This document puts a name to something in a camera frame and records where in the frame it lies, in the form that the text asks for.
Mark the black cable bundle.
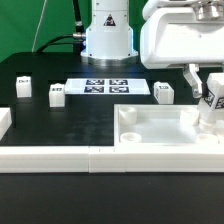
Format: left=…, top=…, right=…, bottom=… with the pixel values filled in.
left=35, top=0, right=88, bottom=54

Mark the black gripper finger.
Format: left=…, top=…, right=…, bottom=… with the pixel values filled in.
left=183, top=64, right=203, bottom=98

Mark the white U-shaped obstacle fence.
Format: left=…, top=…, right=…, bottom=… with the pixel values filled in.
left=0, top=108, right=224, bottom=173

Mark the white plate with fiducial tags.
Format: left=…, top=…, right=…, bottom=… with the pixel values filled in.
left=65, top=78, right=150, bottom=95

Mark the white square table top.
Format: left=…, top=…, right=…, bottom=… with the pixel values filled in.
left=114, top=104, right=224, bottom=146

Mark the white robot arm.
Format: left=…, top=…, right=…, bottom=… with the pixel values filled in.
left=81, top=0, right=224, bottom=98

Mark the white thin cable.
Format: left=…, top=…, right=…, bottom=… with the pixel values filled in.
left=31, top=0, right=48, bottom=53

